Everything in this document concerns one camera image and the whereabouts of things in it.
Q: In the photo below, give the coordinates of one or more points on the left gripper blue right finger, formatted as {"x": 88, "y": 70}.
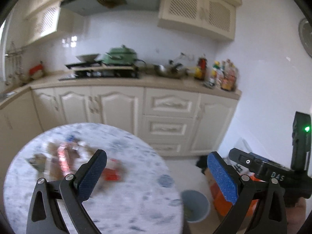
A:
{"x": 269, "y": 215}

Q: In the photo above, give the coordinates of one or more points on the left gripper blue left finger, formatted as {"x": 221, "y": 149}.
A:
{"x": 44, "y": 215}

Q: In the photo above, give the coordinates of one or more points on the small yellow green wrapper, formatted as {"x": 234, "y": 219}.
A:
{"x": 37, "y": 161}

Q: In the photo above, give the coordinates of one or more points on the red white plastic bag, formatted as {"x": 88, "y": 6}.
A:
{"x": 65, "y": 158}

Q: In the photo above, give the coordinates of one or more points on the blue foil snack bag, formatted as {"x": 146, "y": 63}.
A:
{"x": 72, "y": 139}

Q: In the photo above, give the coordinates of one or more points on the red snack wrapper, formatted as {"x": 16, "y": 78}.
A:
{"x": 113, "y": 171}

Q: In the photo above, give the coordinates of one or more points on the light blue trash bucket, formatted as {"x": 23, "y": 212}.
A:
{"x": 198, "y": 202}

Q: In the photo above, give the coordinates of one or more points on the trash inside bucket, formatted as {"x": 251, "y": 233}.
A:
{"x": 188, "y": 214}

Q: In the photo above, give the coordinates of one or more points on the steel kitchen sink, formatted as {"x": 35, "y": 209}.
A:
{"x": 6, "y": 95}

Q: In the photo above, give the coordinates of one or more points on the cream lower kitchen cabinets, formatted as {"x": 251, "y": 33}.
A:
{"x": 173, "y": 122}

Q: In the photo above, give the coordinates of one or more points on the person's right hand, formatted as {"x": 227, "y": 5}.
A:
{"x": 296, "y": 216}

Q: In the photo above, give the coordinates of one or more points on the orange plastic bag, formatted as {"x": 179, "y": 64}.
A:
{"x": 221, "y": 206}

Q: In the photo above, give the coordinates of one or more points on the black tracker with green light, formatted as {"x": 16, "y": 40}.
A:
{"x": 301, "y": 137}

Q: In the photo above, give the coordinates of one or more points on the brown cardboard box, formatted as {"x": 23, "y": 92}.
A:
{"x": 210, "y": 177}

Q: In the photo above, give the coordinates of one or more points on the white rice bag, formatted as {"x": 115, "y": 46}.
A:
{"x": 242, "y": 145}

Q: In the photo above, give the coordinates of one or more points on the black cloth on floor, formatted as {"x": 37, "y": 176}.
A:
{"x": 202, "y": 163}

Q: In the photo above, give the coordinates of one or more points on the white floral tablecloth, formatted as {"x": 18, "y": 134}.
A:
{"x": 145, "y": 200}

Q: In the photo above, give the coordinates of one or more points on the group of condiment bottles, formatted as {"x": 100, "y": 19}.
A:
{"x": 223, "y": 75}

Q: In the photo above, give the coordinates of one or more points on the hanging utensil rack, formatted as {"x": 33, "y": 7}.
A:
{"x": 14, "y": 64}

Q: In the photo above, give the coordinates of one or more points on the red and white bowl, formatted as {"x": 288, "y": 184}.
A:
{"x": 37, "y": 71}

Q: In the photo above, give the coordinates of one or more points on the dark oil bottle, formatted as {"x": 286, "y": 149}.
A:
{"x": 201, "y": 68}

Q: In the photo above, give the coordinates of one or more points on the black gas stove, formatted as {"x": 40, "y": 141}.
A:
{"x": 104, "y": 73}

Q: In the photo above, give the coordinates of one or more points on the shallow pan on stove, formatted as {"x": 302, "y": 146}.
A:
{"x": 86, "y": 60}

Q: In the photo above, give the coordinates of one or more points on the green electric cooking pot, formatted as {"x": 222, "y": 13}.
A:
{"x": 121, "y": 56}

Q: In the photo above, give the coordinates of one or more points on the range hood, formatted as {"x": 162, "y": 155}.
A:
{"x": 90, "y": 7}

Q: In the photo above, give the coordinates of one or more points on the steel wok with handle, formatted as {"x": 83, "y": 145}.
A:
{"x": 176, "y": 71}

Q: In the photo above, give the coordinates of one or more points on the cream upper wall cabinets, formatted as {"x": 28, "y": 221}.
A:
{"x": 213, "y": 18}

